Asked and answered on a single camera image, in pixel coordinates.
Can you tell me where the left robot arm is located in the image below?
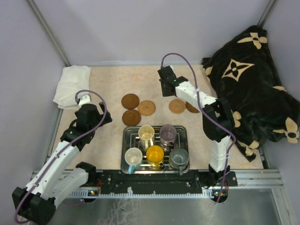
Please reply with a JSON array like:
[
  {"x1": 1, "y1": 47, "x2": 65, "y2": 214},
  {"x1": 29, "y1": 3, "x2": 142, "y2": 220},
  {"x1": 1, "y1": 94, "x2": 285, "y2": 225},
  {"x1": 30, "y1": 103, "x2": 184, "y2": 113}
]
[{"x1": 12, "y1": 102, "x2": 112, "y2": 225}]

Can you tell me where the white folded cloth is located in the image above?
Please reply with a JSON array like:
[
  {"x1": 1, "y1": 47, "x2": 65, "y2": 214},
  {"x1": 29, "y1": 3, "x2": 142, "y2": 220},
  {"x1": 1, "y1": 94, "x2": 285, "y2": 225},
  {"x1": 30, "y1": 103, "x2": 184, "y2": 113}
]
[{"x1": 53, "y1": 66, "x2": 91, "y2": 109}]

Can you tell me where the dark wooden coaster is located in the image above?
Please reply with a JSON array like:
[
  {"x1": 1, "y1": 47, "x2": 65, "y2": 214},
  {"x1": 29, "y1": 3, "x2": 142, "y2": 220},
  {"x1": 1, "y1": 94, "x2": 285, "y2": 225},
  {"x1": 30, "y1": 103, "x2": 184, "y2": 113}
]
[
  {"x1": 122, "y1": 109, "x2": 141, "y2": 126},
  {"x1": 185, "y1": 102, "x2": 199, "y2": 113},
  {"x1": 121, "y1": 93, "x2": 140, "y2": 110}
]

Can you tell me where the metal tray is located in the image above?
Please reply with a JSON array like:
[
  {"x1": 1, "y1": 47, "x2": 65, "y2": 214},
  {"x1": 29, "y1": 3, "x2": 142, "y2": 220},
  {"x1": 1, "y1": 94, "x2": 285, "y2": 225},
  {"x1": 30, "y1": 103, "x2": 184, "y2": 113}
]
[{"x1": 120, "y1": 125, "x2": 189, "y2": 174}]

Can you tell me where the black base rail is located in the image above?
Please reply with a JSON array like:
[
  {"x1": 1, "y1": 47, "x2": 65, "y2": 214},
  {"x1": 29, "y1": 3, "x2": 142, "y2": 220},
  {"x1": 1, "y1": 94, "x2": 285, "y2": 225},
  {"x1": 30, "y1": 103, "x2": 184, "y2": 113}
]
[{"x1": 82, "y1": 170, "x2": 223, "y2": 196}]

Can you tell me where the black floral blanket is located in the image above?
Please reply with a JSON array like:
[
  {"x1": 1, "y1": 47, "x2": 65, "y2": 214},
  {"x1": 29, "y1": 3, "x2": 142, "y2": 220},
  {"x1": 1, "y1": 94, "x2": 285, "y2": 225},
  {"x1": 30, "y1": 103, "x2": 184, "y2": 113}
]
[{"x1": 202, "y1": 25, "x2": 300, "y2": 161}]

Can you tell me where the white mug blue handle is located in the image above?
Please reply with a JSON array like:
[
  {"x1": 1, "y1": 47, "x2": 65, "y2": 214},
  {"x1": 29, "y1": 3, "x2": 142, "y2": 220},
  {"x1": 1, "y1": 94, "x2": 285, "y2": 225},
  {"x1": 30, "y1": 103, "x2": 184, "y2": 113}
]
[{"x1": 124, "y1": 148, "x2": 143, "y2": 174}]

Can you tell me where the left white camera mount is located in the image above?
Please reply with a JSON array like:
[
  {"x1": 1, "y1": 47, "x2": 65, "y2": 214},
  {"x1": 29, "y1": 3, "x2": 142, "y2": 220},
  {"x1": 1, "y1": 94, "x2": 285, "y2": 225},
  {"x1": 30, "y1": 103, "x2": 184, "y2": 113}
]
[{"x1": 75, "y1": 94, "x2": 92, "y2": 108}]

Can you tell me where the grey mug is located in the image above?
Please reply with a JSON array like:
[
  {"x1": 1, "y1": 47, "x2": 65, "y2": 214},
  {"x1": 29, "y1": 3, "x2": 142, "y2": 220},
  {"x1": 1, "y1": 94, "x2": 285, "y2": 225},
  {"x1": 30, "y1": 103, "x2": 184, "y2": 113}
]
[{"x1": 169, "y1": 148, "x2": 189, "y2": 176}]

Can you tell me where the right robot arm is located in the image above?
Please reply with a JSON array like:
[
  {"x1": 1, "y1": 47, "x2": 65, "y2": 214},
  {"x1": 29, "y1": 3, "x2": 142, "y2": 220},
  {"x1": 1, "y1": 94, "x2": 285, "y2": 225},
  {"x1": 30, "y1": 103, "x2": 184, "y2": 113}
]
[{"x1": 158, "y1": 66, "x2": 234, "y2": 186}]

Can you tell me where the purple translucent cup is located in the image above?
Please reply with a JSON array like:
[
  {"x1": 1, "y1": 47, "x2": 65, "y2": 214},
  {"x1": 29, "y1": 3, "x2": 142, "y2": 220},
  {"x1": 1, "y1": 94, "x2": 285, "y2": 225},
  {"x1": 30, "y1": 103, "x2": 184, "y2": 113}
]
[{"x1": 159, "y1": 124, "x2": 177, "y2": 151}]

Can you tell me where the yellow cup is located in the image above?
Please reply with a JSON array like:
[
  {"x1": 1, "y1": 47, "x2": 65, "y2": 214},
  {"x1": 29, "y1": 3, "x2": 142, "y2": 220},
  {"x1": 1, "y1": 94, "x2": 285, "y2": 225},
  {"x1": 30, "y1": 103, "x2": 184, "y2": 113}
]
[{"x1": 146, "y1": 145, "x2": 165, "y2": 166}]

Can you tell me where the woven rattan coaster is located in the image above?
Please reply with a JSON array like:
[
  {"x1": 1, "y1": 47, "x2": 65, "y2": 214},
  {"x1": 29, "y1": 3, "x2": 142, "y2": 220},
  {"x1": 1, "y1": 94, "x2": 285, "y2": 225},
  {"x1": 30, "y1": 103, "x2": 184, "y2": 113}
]
[
  {"x1": 169, "y1": 99, "x2": 186, "y2": 114},
  {"x1": 138, "y1": 100, "x2": 156, "y2": 116}
]

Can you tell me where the cream tall cup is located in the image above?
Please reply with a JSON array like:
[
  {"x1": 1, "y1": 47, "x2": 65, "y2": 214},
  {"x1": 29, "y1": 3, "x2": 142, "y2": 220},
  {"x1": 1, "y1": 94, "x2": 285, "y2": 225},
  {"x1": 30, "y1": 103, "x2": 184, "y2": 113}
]
[{"x1": 138, "y1": 125, "x2": 155, "y2": 151}]

